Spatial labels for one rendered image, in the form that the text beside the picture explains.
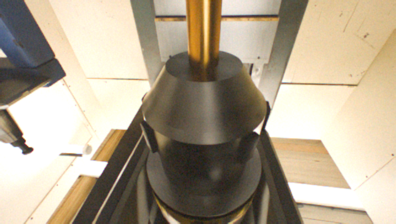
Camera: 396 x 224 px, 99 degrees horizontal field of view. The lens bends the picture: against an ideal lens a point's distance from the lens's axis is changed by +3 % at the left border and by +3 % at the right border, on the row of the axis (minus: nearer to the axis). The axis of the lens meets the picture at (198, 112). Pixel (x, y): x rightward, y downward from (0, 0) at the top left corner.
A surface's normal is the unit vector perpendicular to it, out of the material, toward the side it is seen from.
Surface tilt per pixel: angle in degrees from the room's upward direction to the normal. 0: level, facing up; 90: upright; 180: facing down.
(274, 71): 90
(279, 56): 90
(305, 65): 90
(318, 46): 90
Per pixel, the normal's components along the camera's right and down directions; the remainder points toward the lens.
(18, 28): 1.00, 0.04
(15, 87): -0.02, -0.77
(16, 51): -0.09, 0.63
